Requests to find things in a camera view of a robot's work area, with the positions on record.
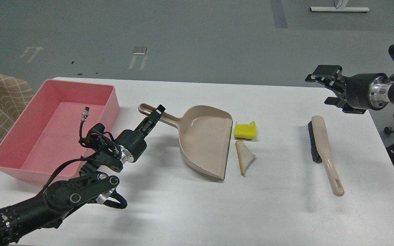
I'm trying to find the beige hand brush black bristles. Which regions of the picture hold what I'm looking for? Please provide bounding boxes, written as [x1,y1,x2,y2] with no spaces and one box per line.
[307,115,345,197]

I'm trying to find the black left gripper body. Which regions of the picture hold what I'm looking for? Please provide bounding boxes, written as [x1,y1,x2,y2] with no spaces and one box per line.
[115,129,147,163]

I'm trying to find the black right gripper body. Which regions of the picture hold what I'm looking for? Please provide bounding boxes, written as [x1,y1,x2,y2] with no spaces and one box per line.
[344,73,388,111]

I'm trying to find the pink plastic bin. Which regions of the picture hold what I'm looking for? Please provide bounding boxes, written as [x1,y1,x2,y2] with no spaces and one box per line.
[0,80,119,184]

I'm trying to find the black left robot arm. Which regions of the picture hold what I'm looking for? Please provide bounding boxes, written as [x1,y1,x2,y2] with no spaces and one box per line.
[0,105,165,246]

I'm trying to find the beige plastic dustpan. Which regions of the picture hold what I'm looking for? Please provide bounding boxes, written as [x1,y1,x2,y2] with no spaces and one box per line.
[138,103,234,181]

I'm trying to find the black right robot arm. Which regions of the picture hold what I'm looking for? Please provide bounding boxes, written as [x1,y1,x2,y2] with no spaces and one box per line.
[305,44,394,117]

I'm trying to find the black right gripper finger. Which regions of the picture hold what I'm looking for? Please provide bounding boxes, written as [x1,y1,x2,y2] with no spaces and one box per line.
[324,97,366,114]
[305,65,346,91]

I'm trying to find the triangular bread slice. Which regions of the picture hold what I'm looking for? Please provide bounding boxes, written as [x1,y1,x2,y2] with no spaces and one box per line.
[235,140,256,177]

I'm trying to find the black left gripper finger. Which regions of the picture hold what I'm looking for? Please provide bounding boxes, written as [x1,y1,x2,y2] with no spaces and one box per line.
[148,105,166,127]
[135,117,155,139]

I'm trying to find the white table leg base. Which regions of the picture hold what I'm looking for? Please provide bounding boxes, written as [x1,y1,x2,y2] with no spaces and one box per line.
[310,0,370,13]

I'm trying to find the yellow sponge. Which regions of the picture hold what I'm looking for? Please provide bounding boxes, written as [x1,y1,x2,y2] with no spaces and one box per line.
[234,121,257,139]

